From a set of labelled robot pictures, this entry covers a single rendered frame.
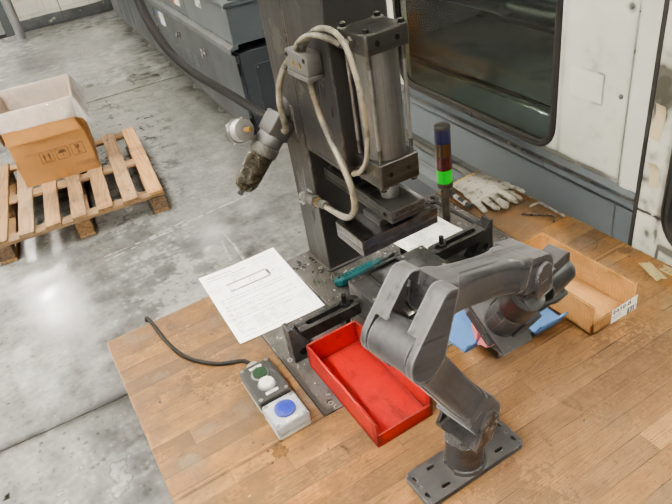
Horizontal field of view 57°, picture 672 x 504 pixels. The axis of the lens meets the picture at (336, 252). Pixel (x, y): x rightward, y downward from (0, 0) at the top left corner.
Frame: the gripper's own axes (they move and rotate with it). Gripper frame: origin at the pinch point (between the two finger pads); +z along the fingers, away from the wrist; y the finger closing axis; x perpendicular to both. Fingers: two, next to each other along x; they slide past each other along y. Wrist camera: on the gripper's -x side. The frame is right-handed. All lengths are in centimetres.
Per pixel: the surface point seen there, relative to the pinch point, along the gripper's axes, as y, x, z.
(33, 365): 111, 90, 188
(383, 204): 31.1, 2.1, -2.0
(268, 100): 241, -97, 223
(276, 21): 70, 6, -15
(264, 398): 12.1, 35.9, 17.4
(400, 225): 26.7, 0.2, 0.4
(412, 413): -4.6, 16.0, 6.6
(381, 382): 4.0, 15.0, 14.6
